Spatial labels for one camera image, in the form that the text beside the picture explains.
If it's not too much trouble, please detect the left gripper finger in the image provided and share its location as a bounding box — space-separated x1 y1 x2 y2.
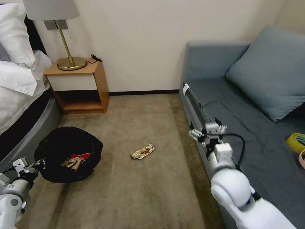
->
24 166 47 175
26 159 47 168

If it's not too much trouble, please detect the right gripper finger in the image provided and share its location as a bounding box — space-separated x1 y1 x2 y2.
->
214 117 227 139
188 128 203 142

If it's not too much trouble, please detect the black mesh trash bin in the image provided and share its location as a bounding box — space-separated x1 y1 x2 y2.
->
33 127 104 184

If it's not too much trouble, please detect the blue-grey sofa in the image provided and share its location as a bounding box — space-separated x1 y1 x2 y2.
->
179 25 305 229

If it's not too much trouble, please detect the crumpled brown paper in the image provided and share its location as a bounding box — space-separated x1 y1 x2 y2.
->
61 157 83 171

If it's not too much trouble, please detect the grey bed base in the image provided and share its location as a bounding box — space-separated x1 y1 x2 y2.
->
0 95 63 167

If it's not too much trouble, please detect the red wrapper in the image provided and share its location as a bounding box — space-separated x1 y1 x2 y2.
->
70 152 92 161

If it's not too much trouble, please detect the gold brown snack wrapper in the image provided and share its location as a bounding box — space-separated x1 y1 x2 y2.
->
130 143 155 160

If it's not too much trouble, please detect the dark baseboard strip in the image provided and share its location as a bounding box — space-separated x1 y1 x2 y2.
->
108 89 180 96

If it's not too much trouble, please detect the blue-grey cushion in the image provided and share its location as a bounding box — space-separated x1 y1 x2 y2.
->
226 25 305 123

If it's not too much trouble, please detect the yellow tape roll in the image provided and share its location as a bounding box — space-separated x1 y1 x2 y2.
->
286 133 305 155

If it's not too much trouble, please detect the pink tape roll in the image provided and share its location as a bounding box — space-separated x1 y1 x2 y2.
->
298 148 305 170

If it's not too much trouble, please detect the wooden nightstand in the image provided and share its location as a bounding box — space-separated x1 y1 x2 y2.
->
44 58 110 115

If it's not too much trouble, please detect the brass table lamp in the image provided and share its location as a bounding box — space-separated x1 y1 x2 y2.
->
23 0 87 71

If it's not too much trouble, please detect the black headboard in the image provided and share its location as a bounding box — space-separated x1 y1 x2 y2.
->
24 16 49 56

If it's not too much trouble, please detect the white pillow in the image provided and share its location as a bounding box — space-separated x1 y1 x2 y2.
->
0 2 37 70

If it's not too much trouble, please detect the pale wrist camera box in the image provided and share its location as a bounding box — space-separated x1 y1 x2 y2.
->
12 159 27 171
205 122 219 136

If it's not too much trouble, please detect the black robot wrist cable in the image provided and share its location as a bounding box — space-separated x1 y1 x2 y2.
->
223 133 246 171

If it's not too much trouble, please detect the black lamp cable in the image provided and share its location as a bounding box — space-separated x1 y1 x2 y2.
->
85 53 103 64

